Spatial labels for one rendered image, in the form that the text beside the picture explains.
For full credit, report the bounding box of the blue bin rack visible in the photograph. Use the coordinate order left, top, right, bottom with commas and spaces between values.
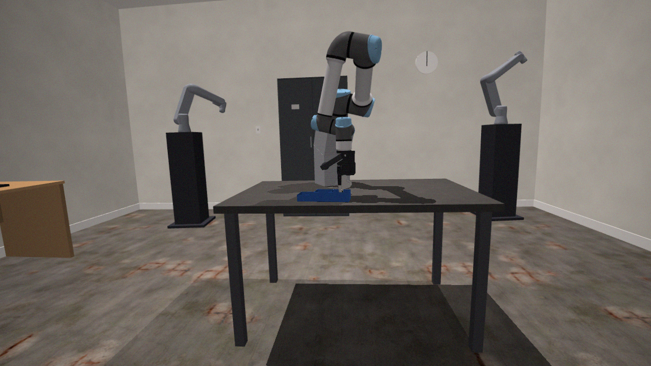
297, 189, 351, 202

